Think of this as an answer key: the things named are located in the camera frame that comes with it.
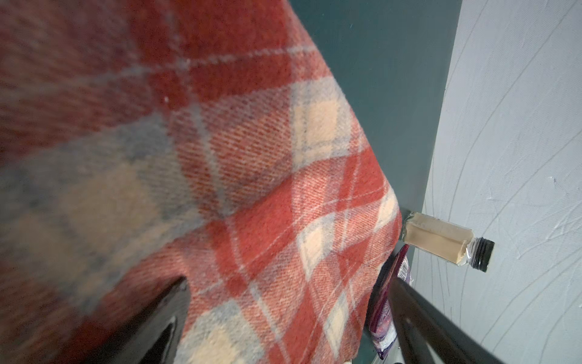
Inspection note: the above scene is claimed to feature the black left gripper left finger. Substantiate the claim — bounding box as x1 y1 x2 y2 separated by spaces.
83 276 191 364

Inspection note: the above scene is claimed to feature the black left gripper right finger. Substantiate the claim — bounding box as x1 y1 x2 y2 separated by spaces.
388 278 501 364

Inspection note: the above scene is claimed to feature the red plaid skirt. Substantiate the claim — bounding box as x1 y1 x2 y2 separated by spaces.
1 1 401 363

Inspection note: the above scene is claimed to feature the purple snack packet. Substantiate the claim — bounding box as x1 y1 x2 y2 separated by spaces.
366 244 411 359

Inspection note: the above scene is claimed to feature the small beige bottle black cap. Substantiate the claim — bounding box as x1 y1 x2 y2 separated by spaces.
401 212 495 272

